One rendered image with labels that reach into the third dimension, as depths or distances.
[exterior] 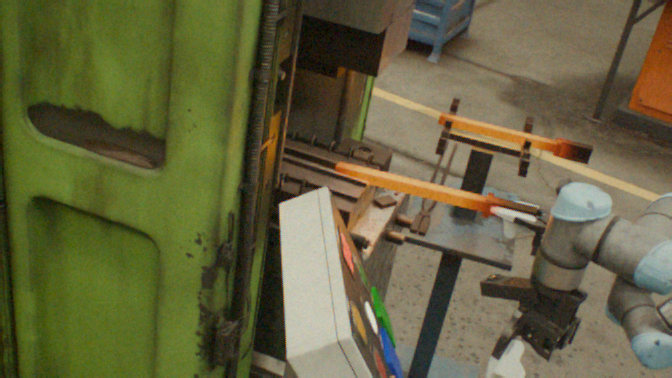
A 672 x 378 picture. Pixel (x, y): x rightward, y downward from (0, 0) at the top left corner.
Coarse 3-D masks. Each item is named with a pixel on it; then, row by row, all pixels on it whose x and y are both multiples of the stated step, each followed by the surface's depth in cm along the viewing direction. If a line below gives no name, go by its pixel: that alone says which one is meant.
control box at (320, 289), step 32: (320, 192) 115; (288, 224) 111; (320, 224) 108; (288, 256) 105; (320, 256) 102; (352, 256) 115; (288, 288) 99; (320, 288) 97; (352, 288) 102; (288, 320) 94; (320, 320) 92; (352, 320) 93; (288, 352) 89; (320, 352) 88; (352, 352) 89; (384, 352) 110
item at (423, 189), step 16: (352, 176) 162; (368, 176) 161; (384, 176) 161; (400, 176) 161; (416, 192) 159; (432, 192) 157; (448, 192) 157; (464, 192) 158; (480, 208) 155; (512, 208) 153; (528, 208) 153
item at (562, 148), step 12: (444, 120) 202; (456, 120) 201; (468, 120) 203; (480, 132) 201; (492, 132) 201; (504, 132) 200; (516, 132) 201; (540, 144) 199; (552, 144) 198; (564, 144) 198; (576, 144) 198; (564, 156) 200; (576, 156) 199; (588, 156) 198
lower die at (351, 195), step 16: (288, 144) 172; (304, 144) 173; (288, 160) 164; (336, 160) 168; (352, 160) 170; (288, 176) 160; (304, 176) 161; (320, 176) 162; (336, 176) 162; (288, 192) 156; (304, 192) 157; (336, 192) 158; (352, 192) 158; (368, 192) 165; (352, 208) 155; (352, 224) 159
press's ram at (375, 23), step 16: (320, 0) 130; (336, 0) 130; (352, 0) 129; (368, 0) 128; (384, 0) 127; (400, 0) 137; (416, 0) 151; (320, 16) 132; (336, 16) 131; (352, 16) 130; (368, 16) 129; (384, 16) 129
